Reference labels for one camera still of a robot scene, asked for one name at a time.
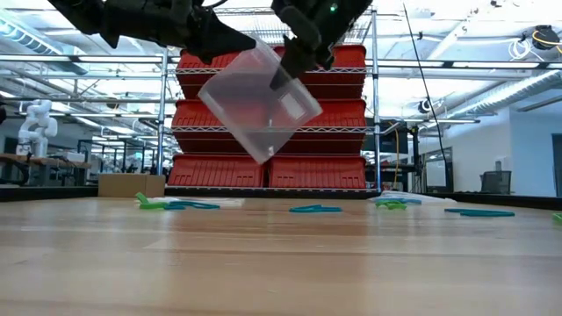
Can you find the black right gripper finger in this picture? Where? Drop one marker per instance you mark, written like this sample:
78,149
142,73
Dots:
294,61

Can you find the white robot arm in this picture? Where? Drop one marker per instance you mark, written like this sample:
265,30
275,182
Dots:
37,127

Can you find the grey door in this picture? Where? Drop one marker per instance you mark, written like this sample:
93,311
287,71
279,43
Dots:
557,167

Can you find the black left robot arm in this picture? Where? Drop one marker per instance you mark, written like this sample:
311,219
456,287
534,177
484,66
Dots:
79,13

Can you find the teal rubber band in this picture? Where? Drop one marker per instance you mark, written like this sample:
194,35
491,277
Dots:
314,210
193,205
483,213

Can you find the grey mesh office chair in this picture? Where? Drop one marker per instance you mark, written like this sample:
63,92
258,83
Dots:
496,182

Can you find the black framed glass panel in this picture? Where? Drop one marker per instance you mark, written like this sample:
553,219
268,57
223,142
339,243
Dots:
434,171

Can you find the small cardboard box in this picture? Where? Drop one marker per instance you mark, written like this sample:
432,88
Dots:
127,185

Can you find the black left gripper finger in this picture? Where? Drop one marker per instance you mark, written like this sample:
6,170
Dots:
219,41

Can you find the clear plastic zip bag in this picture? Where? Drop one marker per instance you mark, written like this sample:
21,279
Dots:
434,198
259,123

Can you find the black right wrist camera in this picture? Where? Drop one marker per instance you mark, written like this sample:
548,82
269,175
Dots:
298,24

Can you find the blue rubber band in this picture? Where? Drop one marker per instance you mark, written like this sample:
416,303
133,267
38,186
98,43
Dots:
412,201

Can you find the green rubber band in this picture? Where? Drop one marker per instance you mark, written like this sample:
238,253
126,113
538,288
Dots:
151,206
391,206
557,217

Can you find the black aluminium table frame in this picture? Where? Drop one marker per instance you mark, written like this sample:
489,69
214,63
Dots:
52,192

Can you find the wood top rolling workbench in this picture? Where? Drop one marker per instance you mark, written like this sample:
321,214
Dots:
44,160

